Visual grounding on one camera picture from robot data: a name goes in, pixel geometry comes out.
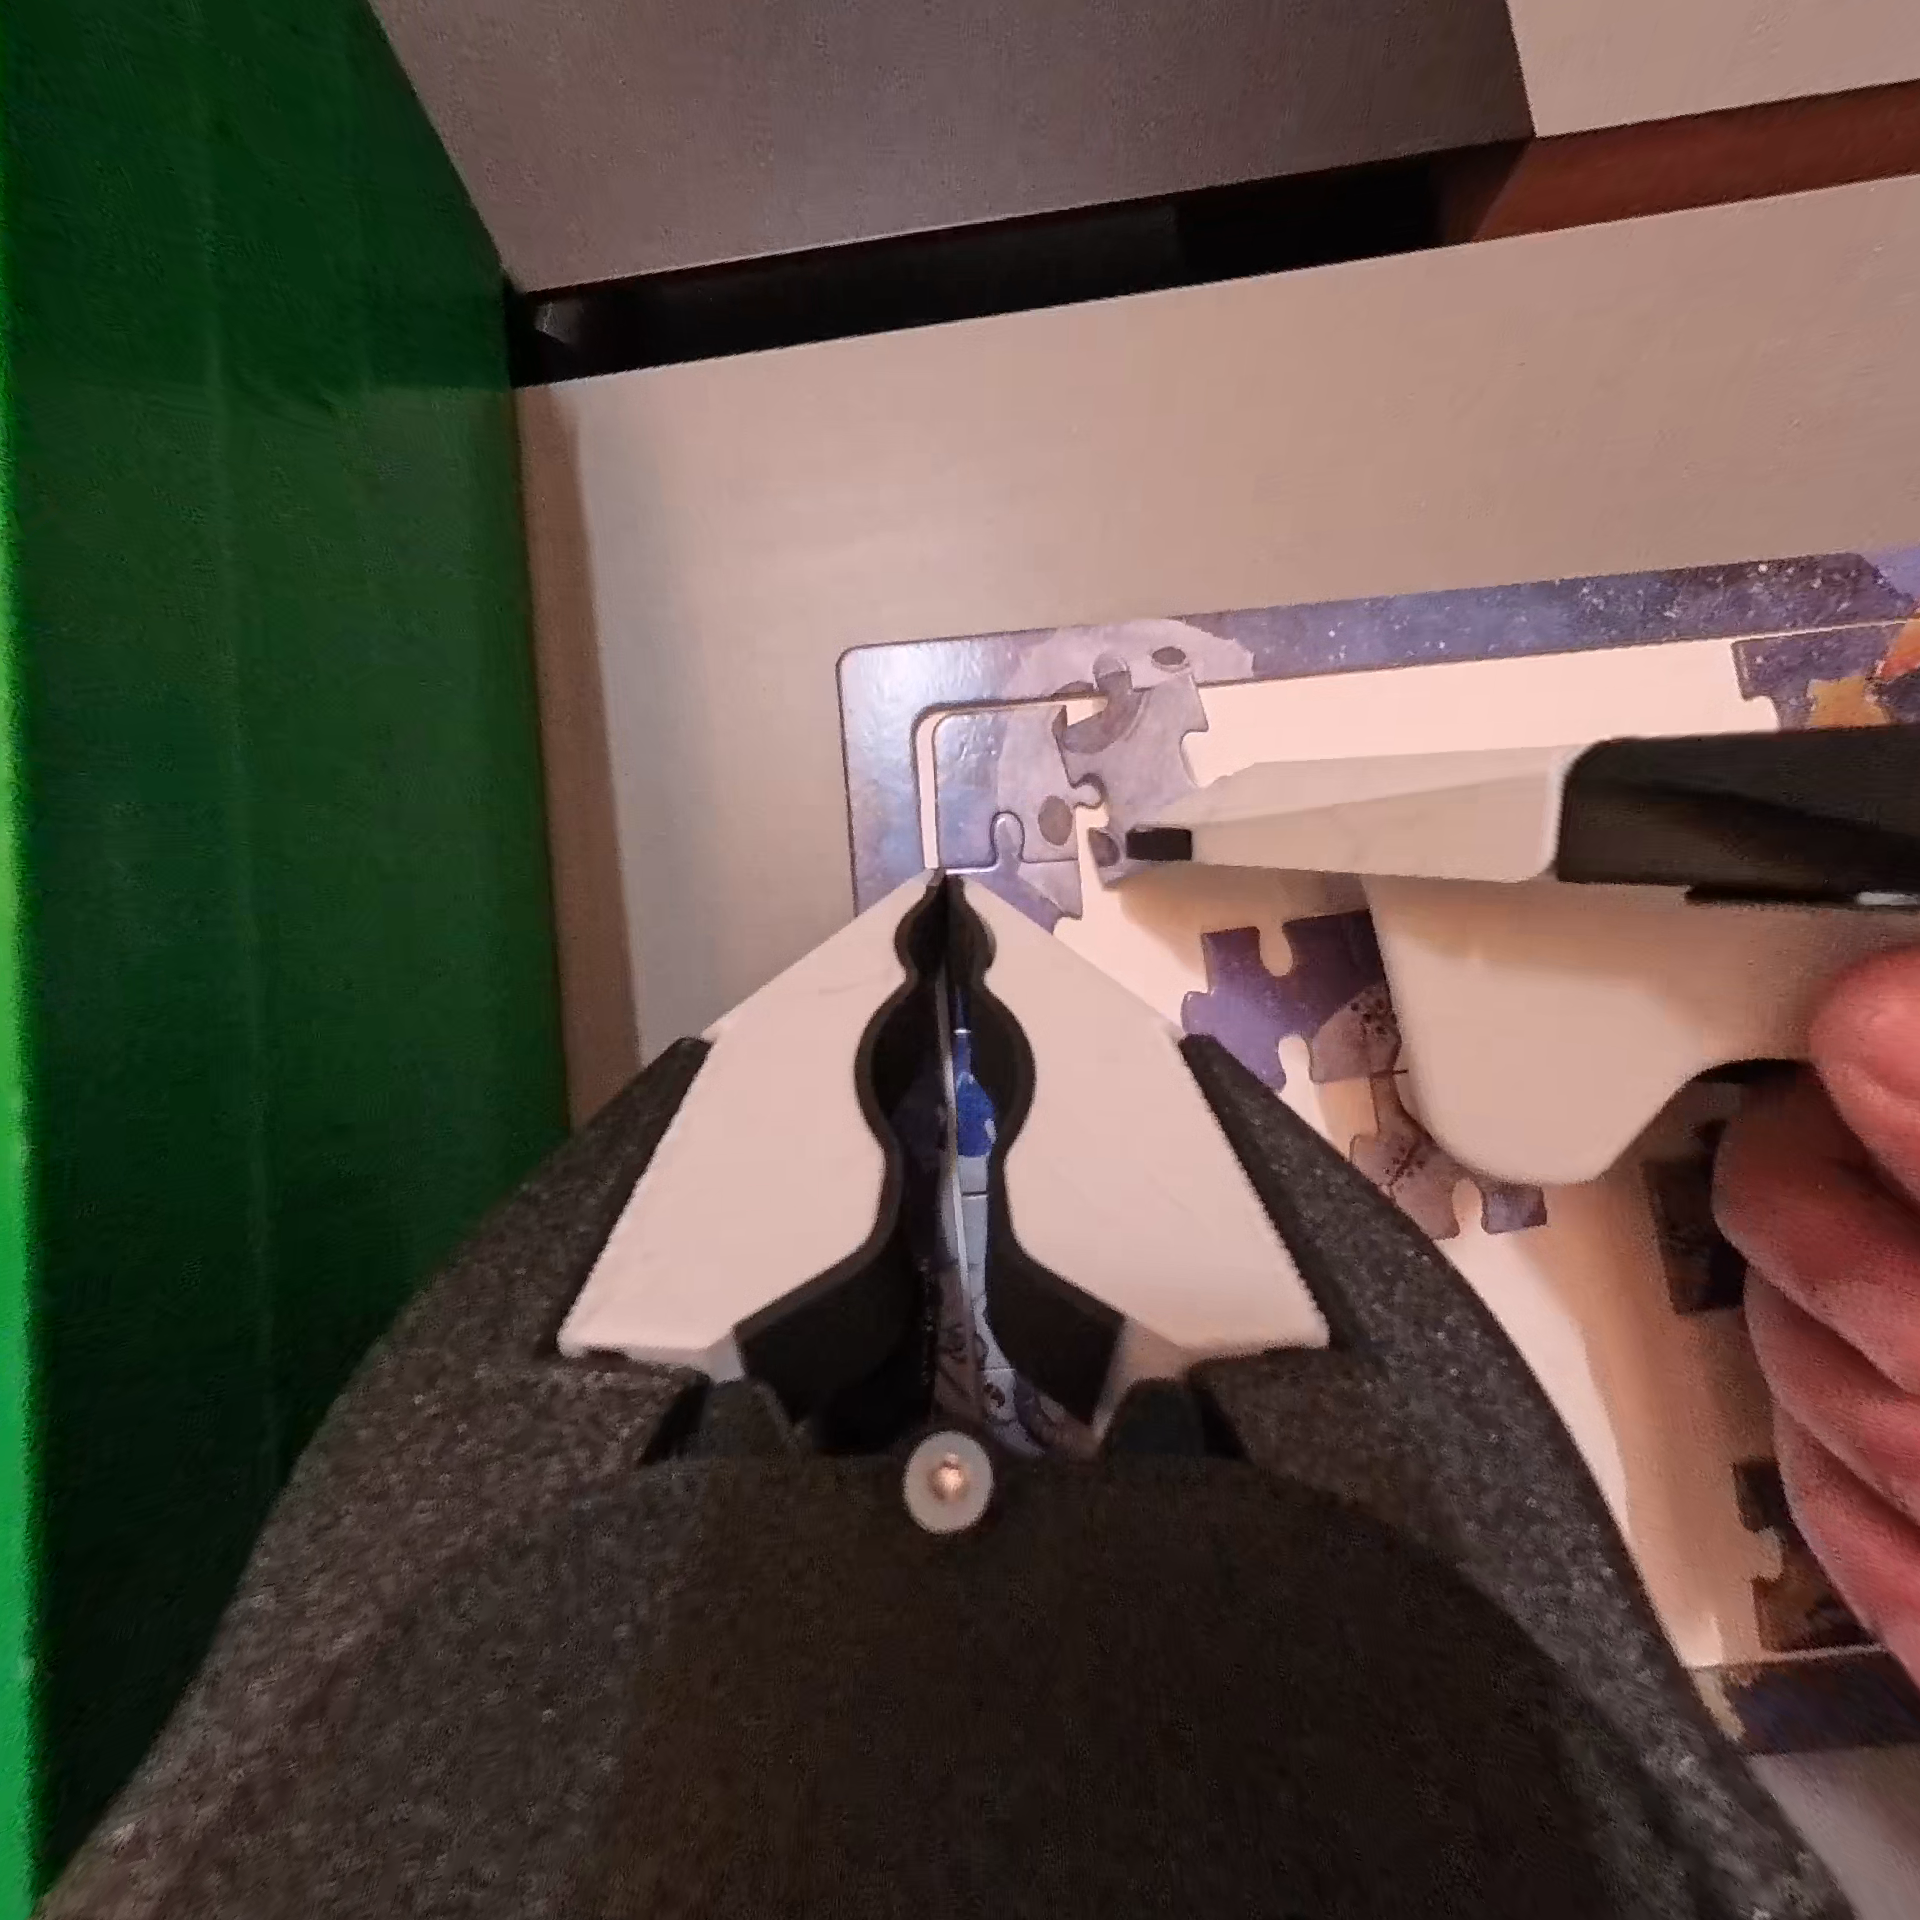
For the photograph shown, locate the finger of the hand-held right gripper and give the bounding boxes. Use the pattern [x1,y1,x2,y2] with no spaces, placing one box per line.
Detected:
[1121,743,1577,888]

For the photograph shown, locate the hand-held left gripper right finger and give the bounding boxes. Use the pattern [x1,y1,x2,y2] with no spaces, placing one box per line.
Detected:
[953,870,1335,1419]

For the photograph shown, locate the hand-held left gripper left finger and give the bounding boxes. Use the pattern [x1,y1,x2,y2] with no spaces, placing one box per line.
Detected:
[557,870,950,1378]

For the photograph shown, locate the grey satellite puzzle piece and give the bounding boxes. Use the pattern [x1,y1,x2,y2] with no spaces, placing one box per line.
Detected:
[1302,959,1412,1142]

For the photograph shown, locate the grey porthole half puzzle piece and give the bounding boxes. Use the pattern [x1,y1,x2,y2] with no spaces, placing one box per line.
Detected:
[1345,1078,1548,1241]

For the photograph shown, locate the moon crater puzzle piece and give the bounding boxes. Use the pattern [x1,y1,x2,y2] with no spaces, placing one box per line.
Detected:
[1049,666,1212,886]

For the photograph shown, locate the blue space puzzle frame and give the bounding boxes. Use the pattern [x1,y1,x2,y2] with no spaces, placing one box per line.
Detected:
[837,554,1920,1757]

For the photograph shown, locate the person's right hand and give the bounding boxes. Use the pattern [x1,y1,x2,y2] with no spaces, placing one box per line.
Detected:
[1709,944,1920,1704]

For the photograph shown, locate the plain purple puzzle piece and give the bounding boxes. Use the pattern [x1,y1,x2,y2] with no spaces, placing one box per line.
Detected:
[1177,913,1389,1080]

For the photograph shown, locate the joined comet star puzzle pieces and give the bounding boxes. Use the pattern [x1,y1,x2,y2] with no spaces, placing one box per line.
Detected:
[1733,622,1920,736]

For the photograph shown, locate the green plastic bin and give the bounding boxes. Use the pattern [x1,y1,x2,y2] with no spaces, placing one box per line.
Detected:
[0,0,579,1882]

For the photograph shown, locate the adjacent grey table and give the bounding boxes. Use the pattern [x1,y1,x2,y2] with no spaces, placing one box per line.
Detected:
[368,0,1920,294]

